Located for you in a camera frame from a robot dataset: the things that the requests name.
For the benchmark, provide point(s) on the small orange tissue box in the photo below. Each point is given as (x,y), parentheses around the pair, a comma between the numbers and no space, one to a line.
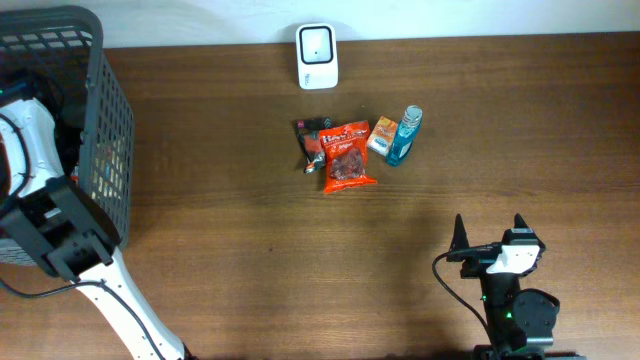
(382,136)

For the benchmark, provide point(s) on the white barcode scanner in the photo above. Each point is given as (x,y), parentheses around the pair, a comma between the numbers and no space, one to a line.
(317,58)

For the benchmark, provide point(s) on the orange red snack bag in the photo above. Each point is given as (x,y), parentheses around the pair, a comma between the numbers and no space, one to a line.
(346,156)

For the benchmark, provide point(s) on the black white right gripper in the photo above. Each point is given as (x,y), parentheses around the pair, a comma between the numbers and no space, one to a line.
(476,270)

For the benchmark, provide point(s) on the blue mouthwash bottle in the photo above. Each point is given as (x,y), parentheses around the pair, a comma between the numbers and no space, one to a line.
(406,133)

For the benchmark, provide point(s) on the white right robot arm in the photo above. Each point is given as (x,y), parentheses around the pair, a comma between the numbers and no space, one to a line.
(519,322)

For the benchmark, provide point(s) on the beige chips bag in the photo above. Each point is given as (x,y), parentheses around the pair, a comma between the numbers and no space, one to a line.
(111,167)

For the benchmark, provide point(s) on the black snack packet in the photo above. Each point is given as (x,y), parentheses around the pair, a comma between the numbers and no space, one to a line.
(308,134)

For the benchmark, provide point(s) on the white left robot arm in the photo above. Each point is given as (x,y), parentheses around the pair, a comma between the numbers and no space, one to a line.
(68,235)

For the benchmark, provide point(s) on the dark grey plastic basket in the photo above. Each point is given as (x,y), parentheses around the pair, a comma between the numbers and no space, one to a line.
(56,56)

